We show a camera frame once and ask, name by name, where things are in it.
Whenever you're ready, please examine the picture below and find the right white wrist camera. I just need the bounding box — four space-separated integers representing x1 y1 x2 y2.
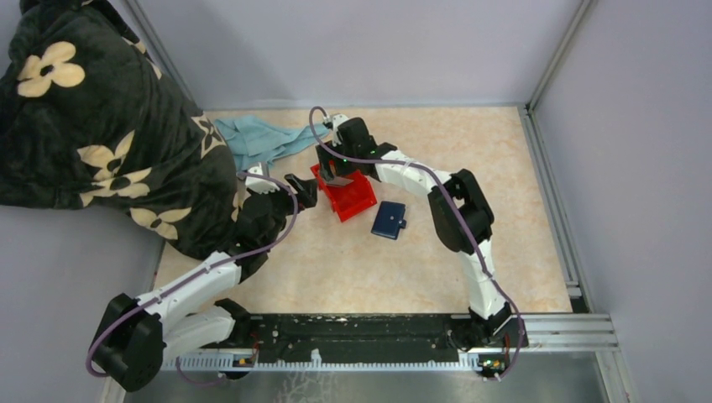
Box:
323 113 350 133

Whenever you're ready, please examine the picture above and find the red plastic bin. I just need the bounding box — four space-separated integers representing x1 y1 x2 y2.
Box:
310 164 378 222

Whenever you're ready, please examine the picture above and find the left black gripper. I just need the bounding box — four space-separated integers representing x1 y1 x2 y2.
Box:
248 173 317 249

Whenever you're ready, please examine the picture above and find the aluminium frame post right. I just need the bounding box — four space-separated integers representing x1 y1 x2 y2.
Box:
526 0 598 114

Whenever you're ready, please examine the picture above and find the cards stack in bin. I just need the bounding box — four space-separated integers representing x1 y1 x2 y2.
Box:
325 175 353 187

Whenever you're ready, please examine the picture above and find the aluminium frame post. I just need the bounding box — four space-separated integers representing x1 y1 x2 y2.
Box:
526 0 598 114
123 0 200 106

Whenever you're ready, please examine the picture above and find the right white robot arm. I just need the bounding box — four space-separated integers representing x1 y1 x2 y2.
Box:
317 113 526 349

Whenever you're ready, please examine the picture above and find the aluminium frame post left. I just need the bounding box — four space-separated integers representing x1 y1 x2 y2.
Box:
123 0 200 106

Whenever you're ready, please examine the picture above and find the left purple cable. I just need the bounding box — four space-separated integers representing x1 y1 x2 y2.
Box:
85 170 300 388

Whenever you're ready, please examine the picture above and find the navy leather card holder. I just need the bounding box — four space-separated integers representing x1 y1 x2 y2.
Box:
371 201 407 240

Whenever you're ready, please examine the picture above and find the purple cable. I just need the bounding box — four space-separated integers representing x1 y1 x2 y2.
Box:
309 106 526 382
85 170 300 388

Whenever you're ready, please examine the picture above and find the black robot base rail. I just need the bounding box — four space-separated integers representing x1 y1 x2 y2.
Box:
207 301 529 379

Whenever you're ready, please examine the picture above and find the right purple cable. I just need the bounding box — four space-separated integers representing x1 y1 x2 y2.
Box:
309 106 526 382

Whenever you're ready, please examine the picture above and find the light blue cloth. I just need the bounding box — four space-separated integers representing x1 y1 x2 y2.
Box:
213 115 317 170

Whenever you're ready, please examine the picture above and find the black floral fleece blanket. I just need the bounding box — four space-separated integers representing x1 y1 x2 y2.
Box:
1 1 245 260

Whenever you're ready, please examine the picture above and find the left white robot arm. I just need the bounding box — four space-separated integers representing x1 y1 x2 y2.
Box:
85 171 318 392

